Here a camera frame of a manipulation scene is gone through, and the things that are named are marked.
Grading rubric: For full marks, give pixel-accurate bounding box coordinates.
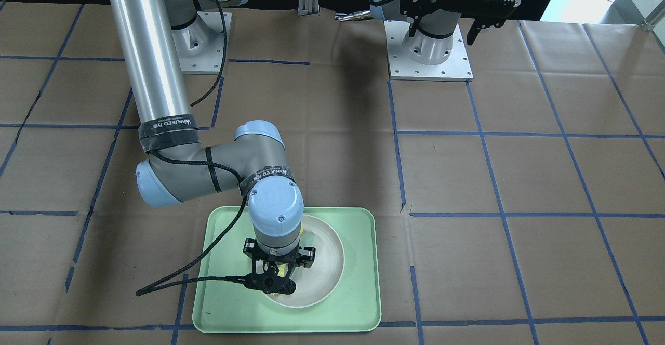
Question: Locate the light green rectangular tray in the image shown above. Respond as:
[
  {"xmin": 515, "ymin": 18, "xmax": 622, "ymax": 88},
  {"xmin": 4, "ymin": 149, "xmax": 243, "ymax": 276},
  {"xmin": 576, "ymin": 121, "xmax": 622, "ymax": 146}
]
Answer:
[{"xmin": 192, "ymin": 207, "xmax": 381, "ymax": 333}]

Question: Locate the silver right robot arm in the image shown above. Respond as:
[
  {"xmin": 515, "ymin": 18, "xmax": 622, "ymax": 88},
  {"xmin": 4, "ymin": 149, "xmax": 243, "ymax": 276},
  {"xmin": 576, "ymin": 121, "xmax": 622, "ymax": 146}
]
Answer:
[{"xmin": 110, "ymin": 0, "xmax": 315, "ymax": 295}]

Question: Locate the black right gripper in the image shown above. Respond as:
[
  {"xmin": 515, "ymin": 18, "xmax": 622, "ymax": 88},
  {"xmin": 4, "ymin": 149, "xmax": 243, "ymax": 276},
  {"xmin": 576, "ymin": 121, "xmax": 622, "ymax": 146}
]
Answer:
[{"xmin": 243, "ymin": 238, "xmax": 316, "ymax": 295}]

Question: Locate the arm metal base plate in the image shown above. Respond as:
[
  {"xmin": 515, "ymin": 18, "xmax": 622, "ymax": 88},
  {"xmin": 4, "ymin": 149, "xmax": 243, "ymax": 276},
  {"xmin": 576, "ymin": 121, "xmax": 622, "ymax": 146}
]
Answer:
[
  {"xmin": 384, "ymin": 21, "xmax": 474, "ymax": 82},
  {"xmin": 171, "ymin": 11, "xmax": 228, "ymax": 75}
]

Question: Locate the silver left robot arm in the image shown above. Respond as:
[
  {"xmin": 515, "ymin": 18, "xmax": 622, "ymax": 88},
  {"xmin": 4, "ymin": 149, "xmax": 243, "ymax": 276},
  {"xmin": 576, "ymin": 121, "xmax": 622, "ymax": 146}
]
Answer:
[{"xmin": 368, "ymin": 0, "xmax": 522, "ymax": 65}]

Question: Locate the beige round plate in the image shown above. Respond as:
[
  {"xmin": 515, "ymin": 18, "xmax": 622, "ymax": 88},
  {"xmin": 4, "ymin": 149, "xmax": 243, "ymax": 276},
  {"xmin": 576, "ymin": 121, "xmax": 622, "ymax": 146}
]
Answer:
[{"xmin": 268, "ymin": 215, "xmax": 345, "ymax": 309}]

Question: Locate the yellow plastic fork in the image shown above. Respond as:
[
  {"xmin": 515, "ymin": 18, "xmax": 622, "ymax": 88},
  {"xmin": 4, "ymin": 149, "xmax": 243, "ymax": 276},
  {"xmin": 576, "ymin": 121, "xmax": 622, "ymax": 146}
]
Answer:
[{"xmin": 278, "ymin": 225, "xmax": 305, "ymax": 278}]

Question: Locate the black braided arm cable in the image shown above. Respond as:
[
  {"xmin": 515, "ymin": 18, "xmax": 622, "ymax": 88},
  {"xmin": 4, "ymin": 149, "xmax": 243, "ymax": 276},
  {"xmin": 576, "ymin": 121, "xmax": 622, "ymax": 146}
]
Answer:
[{"xmin": 135, "ymin": 0, "xmax": 250, "ymax": 297}]

